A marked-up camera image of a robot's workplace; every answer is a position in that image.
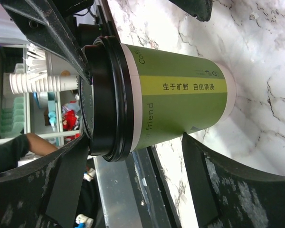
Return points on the black cup lid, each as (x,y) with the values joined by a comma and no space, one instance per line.
(106,100)

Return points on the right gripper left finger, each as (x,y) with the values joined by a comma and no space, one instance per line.
(44,193)

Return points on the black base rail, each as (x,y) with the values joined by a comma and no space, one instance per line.
(134,192)

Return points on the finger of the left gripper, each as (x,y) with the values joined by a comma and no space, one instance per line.
(199,9)
(43,23)

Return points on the green paper cup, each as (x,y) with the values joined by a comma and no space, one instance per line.
(169,94)

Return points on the person forearm dark sleeve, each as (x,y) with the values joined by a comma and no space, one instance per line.
(12,151)

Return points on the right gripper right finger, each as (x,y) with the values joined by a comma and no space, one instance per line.
(228,194)

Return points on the background paper cup stack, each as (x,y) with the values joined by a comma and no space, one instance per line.
(27,83)

